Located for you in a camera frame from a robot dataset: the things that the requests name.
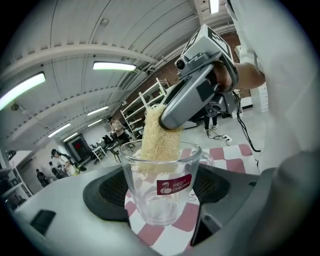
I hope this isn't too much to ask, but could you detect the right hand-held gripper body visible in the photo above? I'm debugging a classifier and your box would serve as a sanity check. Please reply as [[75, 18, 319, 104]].
[[174, 23, 241, 113]]

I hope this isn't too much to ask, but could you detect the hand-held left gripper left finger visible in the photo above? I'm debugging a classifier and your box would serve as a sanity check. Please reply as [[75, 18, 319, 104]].
[[17, 164, 161, 256]]

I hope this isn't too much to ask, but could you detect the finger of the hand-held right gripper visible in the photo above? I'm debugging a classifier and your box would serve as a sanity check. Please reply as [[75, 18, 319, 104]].
[[159, 63, 218, 131]]

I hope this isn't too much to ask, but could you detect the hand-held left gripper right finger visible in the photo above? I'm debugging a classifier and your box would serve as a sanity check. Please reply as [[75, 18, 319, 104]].
[[189, 163, 261, 247]]

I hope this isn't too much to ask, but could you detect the beige loofah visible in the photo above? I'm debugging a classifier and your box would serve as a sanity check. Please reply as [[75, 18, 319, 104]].
[[137, 104, 185, 176]]

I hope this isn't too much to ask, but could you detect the clear drinking glass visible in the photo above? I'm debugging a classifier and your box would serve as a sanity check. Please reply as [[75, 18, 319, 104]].
[[118, 139, 216, 227]]

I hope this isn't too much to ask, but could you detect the person's right forearm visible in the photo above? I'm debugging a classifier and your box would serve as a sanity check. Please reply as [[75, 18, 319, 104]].
[[233, 62, 266, 90]]

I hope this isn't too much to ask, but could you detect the person's right hand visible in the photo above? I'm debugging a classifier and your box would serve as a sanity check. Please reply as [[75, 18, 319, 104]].
[[212, 61, 233, 87]]

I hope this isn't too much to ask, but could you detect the pink white checkered tablecloth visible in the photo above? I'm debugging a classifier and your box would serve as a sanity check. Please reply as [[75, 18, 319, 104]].
[[124, 143, 254, 247]]

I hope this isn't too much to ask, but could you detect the long ceiling light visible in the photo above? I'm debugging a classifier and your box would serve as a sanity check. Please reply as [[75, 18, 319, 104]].
[[209, 0, 220, 15], [0, 72, 46, 111], [47, 123, 72, 138], [86, 106, 110, 117], [92, 61, 137, 72]]

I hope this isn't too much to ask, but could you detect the white metal shelf rack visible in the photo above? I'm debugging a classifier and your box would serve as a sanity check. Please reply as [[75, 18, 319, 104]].
[[119, 77, 168, 141]]

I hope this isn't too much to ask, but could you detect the person's white shirt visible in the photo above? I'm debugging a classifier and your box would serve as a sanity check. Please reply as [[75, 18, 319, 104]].
[[226, 0, 320, 176]]

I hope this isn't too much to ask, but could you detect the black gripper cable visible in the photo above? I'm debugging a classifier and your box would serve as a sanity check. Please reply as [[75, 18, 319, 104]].
[[232, 91, 262, 153]]

